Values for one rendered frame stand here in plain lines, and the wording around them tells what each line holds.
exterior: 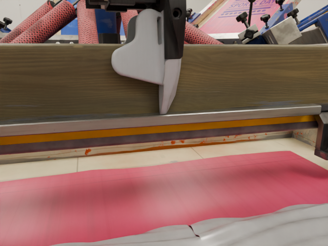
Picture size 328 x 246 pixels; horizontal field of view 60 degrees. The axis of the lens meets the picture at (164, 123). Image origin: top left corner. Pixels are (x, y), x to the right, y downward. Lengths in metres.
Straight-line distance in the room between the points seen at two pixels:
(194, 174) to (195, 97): 0.10
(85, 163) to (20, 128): 0.14
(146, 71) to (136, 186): 0.13
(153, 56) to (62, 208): 0.16
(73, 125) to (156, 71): 0.09
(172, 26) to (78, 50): 0.08
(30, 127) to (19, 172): 0.14
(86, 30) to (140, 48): 0.54
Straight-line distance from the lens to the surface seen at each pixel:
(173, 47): 0.25
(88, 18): 0.83
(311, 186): 0.36
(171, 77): 0.25
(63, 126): 0.26
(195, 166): 0.37
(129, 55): 0.25
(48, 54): 0.27
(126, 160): 0.39
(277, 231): 0.25
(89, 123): 0.26
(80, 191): 0.32
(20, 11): 4.45
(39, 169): 0.39
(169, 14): 0.24
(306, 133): 0.50
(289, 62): 0.34
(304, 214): 0.29
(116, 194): 0.31
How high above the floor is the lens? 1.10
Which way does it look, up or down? 15 degrees down
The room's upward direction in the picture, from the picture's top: straight up
